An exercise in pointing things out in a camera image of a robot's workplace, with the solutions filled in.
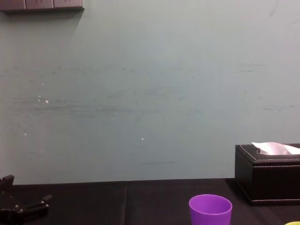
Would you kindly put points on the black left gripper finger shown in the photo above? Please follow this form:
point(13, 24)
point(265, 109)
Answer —
point(7, 189)
point(35, 206)

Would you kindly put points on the black table cloth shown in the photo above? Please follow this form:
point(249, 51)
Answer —
point(117, 204)

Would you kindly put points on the purple plastic cup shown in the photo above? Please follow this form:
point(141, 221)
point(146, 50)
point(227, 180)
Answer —
point(210, 211)

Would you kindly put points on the black leather tissue box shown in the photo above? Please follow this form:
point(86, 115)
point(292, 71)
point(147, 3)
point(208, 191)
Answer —
point(269, 180)

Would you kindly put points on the white paper tissue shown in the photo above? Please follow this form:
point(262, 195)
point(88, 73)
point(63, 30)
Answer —
point(274, 148)

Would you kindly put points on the yellow-green plastic cup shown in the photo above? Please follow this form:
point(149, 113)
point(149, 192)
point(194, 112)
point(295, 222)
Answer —
point(293, 223)

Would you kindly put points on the white wall socket plate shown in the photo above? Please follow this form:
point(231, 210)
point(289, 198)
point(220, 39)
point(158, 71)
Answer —
point(68, 3)

